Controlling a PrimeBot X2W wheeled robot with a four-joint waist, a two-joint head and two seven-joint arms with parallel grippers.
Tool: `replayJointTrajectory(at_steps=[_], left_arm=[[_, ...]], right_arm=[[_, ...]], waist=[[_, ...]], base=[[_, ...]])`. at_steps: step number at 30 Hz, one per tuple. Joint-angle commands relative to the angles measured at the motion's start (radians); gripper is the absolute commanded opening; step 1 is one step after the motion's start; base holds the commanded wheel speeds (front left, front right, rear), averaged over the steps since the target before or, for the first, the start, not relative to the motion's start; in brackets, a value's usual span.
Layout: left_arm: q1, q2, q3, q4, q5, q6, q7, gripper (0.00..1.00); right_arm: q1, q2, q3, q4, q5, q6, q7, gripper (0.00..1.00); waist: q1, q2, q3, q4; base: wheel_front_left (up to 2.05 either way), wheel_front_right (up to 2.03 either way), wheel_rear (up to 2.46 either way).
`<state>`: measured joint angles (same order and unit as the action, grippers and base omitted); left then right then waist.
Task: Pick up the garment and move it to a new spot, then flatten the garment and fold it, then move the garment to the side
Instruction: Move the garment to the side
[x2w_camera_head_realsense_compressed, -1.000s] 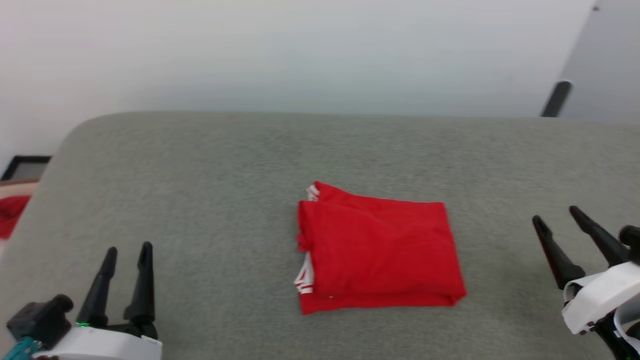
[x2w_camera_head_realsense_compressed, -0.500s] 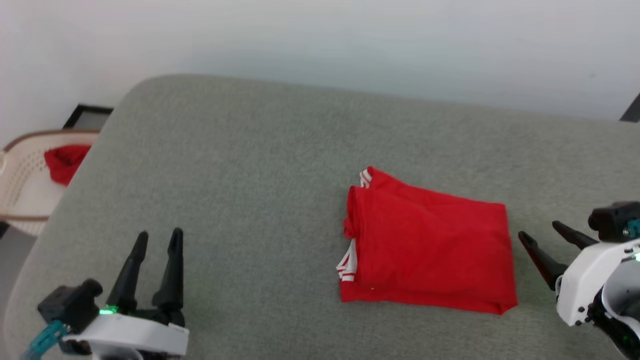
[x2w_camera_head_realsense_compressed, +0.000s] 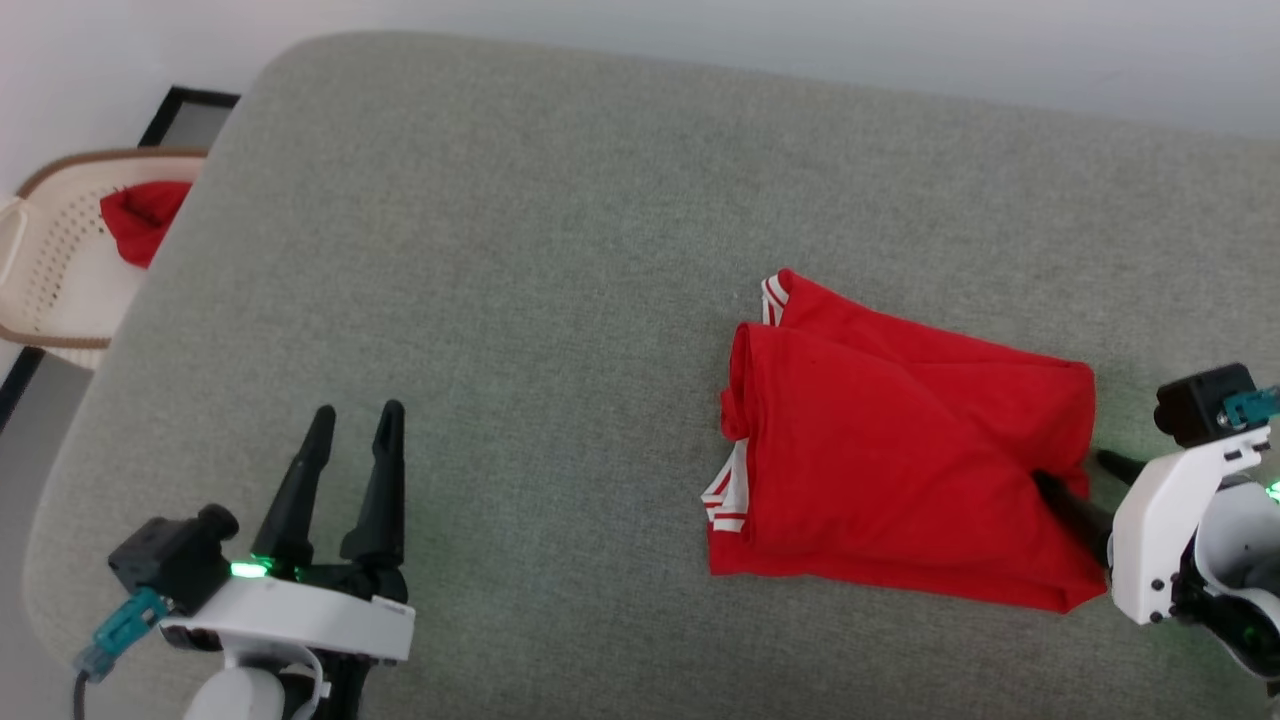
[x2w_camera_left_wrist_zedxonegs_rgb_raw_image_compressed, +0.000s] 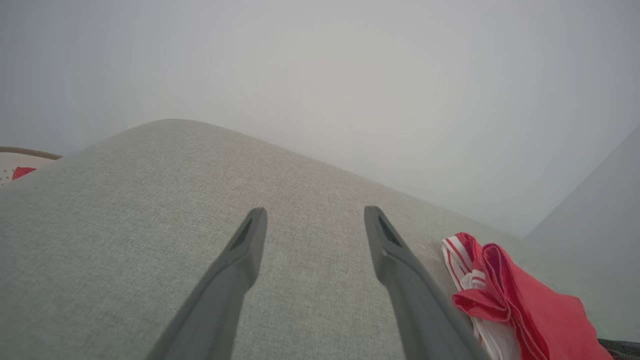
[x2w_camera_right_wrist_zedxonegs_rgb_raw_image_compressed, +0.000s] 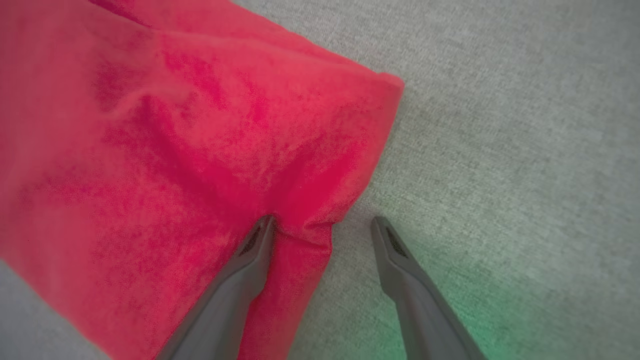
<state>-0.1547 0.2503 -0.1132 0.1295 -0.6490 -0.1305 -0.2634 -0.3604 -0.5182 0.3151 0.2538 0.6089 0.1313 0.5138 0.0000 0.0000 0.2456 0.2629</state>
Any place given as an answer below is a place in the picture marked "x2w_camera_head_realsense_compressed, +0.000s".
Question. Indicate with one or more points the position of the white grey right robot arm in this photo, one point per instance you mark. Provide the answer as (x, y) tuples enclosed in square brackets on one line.
[(1240, 540)]

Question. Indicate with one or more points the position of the beige perforated laundry basket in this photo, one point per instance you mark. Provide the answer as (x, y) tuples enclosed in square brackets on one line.
[(60, 270)]

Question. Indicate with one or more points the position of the red white basketball jersey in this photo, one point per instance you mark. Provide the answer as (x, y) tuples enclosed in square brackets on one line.
[(900, 480)]

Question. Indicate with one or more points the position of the red cloth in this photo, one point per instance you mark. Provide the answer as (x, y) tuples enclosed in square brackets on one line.
[(140, 220)]

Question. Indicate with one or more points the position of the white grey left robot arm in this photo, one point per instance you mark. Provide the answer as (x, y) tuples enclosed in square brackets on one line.
[(235, 695)]

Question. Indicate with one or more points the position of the grey fabric sofa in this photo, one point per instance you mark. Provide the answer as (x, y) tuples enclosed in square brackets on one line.
[(550, 300)]

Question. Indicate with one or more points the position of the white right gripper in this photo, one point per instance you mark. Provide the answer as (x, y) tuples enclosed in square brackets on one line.
[(1155, 530)]

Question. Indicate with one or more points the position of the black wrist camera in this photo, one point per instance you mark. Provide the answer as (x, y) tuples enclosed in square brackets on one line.
[(170, 560), (1200, 405)]

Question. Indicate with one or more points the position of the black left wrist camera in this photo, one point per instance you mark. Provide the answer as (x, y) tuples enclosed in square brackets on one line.
[(170, 560)]

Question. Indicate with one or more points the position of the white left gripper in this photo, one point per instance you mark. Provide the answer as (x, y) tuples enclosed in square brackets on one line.
[(310, 620)]

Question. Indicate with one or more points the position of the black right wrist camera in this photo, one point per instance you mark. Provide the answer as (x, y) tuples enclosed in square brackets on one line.
[(1200, 405)]

